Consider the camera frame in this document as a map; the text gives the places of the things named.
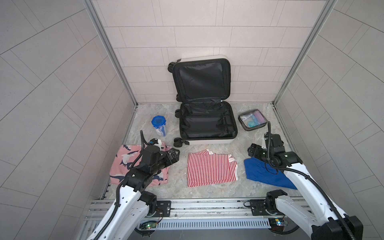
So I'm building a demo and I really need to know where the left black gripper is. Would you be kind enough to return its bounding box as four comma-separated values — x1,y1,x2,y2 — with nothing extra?
148,148,181,176

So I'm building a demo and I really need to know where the blue t-shirt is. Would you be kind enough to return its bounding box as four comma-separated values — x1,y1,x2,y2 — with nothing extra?
244,158,297,190

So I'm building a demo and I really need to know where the clear toiletry pouch black trim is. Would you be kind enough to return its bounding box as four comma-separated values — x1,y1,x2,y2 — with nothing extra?
238,109,268,132

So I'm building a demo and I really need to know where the red white striped shirt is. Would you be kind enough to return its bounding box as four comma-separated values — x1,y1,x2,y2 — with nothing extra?
187,149,238,188

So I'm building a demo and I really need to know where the pink shark print garment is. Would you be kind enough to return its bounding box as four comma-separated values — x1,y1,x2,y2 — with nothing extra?
109,145,169,187

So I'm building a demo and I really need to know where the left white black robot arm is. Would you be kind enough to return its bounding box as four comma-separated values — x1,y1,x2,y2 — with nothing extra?
88,131,180,240

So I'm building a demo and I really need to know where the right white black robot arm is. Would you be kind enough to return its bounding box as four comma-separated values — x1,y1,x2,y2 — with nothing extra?
248,123,364,240

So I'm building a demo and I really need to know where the clear container with blue lid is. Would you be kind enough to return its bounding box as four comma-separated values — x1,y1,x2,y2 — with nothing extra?
151,116,167,137

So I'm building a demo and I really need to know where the left green circuit board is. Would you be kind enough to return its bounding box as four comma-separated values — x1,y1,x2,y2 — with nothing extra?
140,221,158,231

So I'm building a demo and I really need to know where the green circuit board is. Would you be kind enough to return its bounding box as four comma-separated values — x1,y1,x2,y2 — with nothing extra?
140,221,158,231
269,218,287,233

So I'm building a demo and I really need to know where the black and white open suitcase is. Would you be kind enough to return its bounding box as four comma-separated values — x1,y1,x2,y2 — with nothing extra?
168,55,238,147

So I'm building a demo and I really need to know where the right green circuit board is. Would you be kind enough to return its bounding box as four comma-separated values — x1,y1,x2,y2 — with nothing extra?
269,218,287,233

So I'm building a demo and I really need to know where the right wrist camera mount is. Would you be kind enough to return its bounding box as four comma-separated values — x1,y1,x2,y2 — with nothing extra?
264,133,284,148

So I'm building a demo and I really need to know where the aluminium mounting rail frame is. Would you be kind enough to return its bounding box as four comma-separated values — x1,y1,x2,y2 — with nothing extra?
76,197,315,240

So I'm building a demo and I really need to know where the left black base cable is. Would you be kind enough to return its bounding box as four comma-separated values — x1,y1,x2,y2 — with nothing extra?
133,206,164,238

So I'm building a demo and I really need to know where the black base cable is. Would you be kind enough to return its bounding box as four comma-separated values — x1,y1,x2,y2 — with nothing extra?
268,223,301,235
133,206,164,238

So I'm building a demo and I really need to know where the right black base cable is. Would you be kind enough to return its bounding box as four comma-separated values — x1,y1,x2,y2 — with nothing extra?
268,223,301,235

